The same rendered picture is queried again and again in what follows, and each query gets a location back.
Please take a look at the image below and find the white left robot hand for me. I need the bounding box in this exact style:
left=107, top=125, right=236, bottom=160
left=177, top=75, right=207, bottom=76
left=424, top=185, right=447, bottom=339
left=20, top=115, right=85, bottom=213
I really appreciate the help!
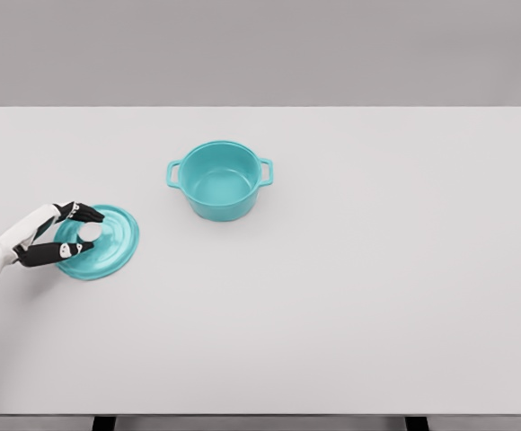
left=0, top=200, right=106, bottom=269

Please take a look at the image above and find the teal pot lid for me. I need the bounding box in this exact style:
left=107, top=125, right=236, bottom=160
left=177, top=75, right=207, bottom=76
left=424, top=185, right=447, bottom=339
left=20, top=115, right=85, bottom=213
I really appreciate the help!
left=53, top=204, right=140, bottom=283

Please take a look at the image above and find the teal pot with handles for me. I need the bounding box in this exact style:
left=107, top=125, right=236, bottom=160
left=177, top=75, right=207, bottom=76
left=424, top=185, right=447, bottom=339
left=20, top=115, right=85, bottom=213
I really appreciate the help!
left=166, top=140, right=274, bottom=223

